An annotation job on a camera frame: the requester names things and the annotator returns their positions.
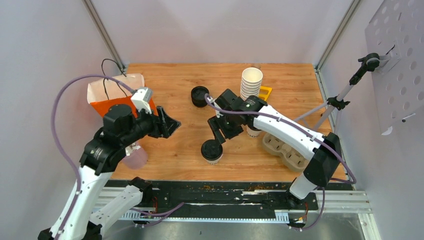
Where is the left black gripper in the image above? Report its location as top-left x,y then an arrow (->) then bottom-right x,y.
122,103 -> 183,145

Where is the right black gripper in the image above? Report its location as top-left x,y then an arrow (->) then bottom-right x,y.
207,111 -> 243,146

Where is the white paper coffee cup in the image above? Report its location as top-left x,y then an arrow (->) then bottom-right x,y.
246,126 -> 262,138

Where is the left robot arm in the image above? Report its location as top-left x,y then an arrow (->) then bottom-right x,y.
37,104 -> 181,240

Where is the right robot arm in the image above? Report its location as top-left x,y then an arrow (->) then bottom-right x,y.
202,89 -> 343,209

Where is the orange paper takeout bag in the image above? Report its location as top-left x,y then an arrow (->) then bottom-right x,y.
86,59 -> 146,117

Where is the stack of black lids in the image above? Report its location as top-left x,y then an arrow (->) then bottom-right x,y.
190,86 -> 210,108

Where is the pink cup with packets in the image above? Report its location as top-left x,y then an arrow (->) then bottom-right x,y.
121,142 -> 148,170

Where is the yellow plastic holder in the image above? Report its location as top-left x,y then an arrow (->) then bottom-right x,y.
258,86 -> 273,101

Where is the stack of white paper cups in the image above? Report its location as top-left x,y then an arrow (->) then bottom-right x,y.
240,67 -> 263,100

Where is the brown pulp cup carrier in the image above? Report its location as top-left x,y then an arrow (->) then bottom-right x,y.
261,133 -> 310,173

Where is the grey tripod stand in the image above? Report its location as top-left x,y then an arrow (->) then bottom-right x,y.
294,53 -> 383,131

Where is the white perforated panel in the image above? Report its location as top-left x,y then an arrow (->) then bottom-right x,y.
364,0 -> 424,135

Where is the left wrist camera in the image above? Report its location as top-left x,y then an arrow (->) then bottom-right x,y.
130,86 -> 153,115

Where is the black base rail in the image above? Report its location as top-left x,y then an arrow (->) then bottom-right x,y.
123,180 -> 372,223

